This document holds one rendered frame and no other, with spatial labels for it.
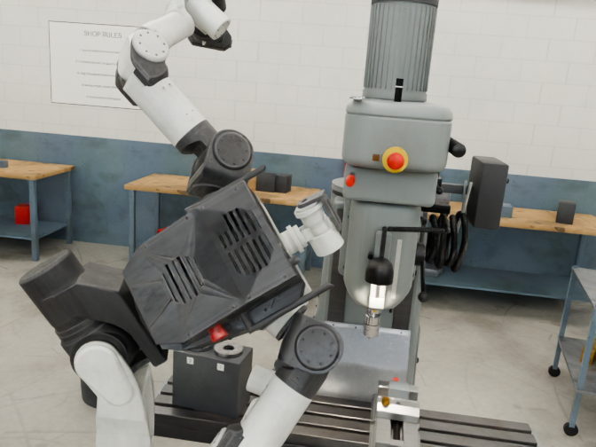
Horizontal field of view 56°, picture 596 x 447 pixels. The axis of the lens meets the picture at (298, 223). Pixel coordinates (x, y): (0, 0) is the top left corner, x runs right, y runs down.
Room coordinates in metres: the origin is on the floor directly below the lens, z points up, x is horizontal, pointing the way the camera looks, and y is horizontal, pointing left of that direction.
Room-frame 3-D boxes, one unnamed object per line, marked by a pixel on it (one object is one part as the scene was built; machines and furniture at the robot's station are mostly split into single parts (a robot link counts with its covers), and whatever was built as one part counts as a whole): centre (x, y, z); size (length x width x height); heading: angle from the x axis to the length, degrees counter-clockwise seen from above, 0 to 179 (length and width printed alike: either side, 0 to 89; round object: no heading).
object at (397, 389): (1.54, -0.35, 1.02); 0.06 x 0.05 x 0.06; 82
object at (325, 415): (1.55, -0.18, 0.87); 1.24 x 0.23 x 0.08; 84
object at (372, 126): (1.56, -0.25, 1.81); 0.47 x 0.26 x 0.16; 174
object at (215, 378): (1.59, 0.23, 1.01); 0.22 x 0.12 x 0.20; 75
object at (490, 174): (1.81, -0.61, 1.62); 0.20 x 0.09 x 0.21; 174
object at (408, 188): (1.59, -0.25, 1.68); 0.34 x 0.24 x 0.10; 174
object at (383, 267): (1.36, -0.22, 1.47); 0.07 x 0.07 x 0.06
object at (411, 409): (1.48, -0.34, 1.00); 0.12 x 0.06 x 0.04; 82
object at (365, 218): (1.55, -0.25, 1.47); 0.21 x 0.19 x 0.32; 84
